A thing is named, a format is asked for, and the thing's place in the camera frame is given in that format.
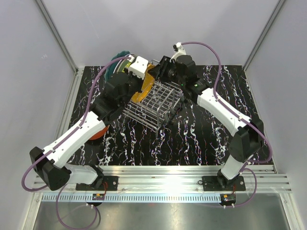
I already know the teal scalloped plate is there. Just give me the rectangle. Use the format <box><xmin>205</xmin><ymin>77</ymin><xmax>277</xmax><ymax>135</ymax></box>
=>
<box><xmin>104</xmin><ymin>51</ymin><xmax>130</xmax><ymax>81</ymax></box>

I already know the silver wire dish rack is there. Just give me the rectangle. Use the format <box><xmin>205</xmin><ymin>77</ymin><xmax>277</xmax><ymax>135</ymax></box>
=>
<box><xmin>123</xmin><ymin>80</ymin><xmax>184</xmax><ymax>136</ymax></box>

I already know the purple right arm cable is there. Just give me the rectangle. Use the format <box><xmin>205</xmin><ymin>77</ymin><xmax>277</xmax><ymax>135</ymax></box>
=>
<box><xmin>181</xmin><ymin>42</ymin><xmax>273</xmax><ymax>207</ymax></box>

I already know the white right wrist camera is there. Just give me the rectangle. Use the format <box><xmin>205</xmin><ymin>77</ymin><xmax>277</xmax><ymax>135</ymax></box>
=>
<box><xmin>171</xmin><ymin>42</ymin><xmax>186</xmax><ymax>60</ymax></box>

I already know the small circuit board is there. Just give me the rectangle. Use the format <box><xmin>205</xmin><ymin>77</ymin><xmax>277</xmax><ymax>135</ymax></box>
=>
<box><xmin>92</xmin><ymin>194</ymin><xmax>105</xmax><ymax>200</ymax></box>
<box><xmin>222</xmin><ymin>194</ymin><xmax>236</xmax><ymax>203</ymax></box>

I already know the aluminium frame post right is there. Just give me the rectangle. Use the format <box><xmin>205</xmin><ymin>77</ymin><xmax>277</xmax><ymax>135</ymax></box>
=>
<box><xmin>243</xmin><ymin>0</ymin><xmax>287</xmax><ymax>71</ymax></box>

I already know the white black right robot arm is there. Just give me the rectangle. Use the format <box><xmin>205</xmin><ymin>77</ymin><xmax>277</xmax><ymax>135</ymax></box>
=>
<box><xmin>148</xmin><ymin>55</ymin><xmax>264</xmax><ymax>190</ymax></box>

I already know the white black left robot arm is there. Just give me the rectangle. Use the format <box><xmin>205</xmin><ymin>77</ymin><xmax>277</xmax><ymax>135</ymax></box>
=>
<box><xmin>30</xmin><ymin>72</ymin><xmax>145</xmax><ymax>191</ymax></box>

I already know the right small circuit board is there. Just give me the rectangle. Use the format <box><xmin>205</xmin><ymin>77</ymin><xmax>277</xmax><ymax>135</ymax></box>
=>
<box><xmin>222</xmin><ymin>194</ymin><xmax>236</xmax><ymax>203</ymax></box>

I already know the aluminium front mounting rail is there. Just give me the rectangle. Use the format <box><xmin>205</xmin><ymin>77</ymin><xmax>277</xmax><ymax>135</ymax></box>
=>
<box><xmin>33</xmin><ymin>166</ymin><xmax>291</xmax><ymax>203</ymax></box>

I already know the lime green dotted plate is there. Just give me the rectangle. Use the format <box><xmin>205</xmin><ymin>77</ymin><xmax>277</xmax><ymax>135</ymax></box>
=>
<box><xmin>121</xmin><ymin>60</ymin><xmax>131</xmax><ymax>72</ymax></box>

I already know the orange round plastic plate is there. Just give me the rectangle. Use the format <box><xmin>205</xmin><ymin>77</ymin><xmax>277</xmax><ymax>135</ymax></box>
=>
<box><xmin>89</xmin><ymin>126</ymin><xmax>109</xmax><ymax>140</ymax></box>

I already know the aluminium frame rail left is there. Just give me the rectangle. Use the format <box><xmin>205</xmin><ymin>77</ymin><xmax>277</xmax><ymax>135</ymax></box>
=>
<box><xmin>34</xmin><ymin>0</ymin><xmax>79</xmax><ymax>101</ymax></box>

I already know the left small circuit board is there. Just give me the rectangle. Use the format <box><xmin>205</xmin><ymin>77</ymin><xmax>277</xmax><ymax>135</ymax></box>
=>
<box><xmin>92</xmin><ymin>194</ymin><xmax>105</xmax><ymax>200</ymax></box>

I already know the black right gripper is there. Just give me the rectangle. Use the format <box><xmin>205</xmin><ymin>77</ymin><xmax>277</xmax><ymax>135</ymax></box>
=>
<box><xmin>147</xmin><ymin>56</ymin><xmax>185</xmax><ymax>87</ymax></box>

